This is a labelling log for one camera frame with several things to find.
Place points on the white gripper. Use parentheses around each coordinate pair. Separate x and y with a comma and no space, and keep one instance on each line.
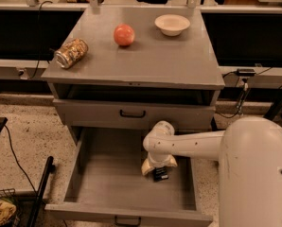
(158,162)

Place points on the blue rxbar blueberry wrapper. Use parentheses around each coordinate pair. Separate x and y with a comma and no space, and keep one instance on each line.
(160,174)

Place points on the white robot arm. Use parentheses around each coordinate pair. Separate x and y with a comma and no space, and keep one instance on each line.
(249,153)

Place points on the open grey middle drawer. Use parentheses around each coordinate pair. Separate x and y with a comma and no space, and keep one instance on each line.
(106,181)

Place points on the closed grey top drawer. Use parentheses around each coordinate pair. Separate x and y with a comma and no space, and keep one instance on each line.
(105,114)

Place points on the grey drawer cabinet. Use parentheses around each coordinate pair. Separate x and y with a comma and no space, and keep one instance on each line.
(154,69)

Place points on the black stand leg left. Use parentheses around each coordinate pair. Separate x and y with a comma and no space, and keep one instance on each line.
(48,169)

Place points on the black power adapter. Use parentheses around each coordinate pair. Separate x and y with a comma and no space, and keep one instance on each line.
(245,72)

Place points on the red apple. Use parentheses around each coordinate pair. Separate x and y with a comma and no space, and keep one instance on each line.
(124,35)

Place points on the white bowl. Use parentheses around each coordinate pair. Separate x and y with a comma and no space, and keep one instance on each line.
(172,24)

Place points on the gold patterned can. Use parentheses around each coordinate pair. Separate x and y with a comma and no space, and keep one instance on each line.
(70,53)

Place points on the yellow snack bag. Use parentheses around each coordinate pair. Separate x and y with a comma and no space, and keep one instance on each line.
(7,211)

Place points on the black top drawer handle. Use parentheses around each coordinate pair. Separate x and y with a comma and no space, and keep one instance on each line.
(132,115)

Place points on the black drawer handle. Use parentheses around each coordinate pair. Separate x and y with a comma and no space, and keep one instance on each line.
(127,222)
(132,115)

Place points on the black middle drawer handle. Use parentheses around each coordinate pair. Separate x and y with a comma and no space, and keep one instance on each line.
(127,222)

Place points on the wire basket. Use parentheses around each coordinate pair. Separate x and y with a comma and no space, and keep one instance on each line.
(9,195)

